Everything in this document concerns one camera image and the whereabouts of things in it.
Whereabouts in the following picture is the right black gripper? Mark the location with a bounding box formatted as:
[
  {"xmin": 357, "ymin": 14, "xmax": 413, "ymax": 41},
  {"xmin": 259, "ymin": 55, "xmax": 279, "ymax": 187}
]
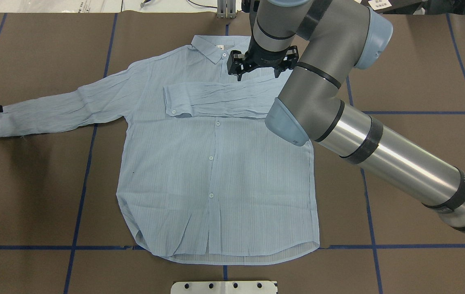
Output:
[{"xmin": 227, "ymin": 45, "xmax": 299, "ymax": 82}]

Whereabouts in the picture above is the light blue button shirt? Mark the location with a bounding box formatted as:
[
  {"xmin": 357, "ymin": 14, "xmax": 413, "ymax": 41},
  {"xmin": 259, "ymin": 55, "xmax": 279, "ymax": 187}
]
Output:
[{"xmin": 0, "ymin": 35, "xmax": 320, "ymax": 265}]

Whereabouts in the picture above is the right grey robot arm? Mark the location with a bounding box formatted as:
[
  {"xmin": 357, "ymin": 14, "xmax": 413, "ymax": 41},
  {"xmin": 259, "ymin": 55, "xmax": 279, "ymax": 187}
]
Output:
[{"xmin": 314, "ymin": 14, "xmax": 465, "ymax": 247}]

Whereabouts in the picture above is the black box with label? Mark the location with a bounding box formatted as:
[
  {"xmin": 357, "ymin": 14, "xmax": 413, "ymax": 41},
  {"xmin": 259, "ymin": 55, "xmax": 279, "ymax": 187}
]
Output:
[{"xmin": 356, "ymin": 0, "xmax": 428, "ymax": 15}]

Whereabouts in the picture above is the grey aluminium frame post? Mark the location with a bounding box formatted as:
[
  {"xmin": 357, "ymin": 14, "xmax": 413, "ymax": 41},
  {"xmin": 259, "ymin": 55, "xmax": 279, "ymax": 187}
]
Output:
[{"xmin": 217, "ymin": 0, "xmax": 237, "ymax": 19}]

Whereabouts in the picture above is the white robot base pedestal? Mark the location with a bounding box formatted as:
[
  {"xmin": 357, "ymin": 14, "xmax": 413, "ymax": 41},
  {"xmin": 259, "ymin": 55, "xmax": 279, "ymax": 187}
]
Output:
[{"xmin": 170, "ymin": 281, "xmax": 278, "ymax": 294}]

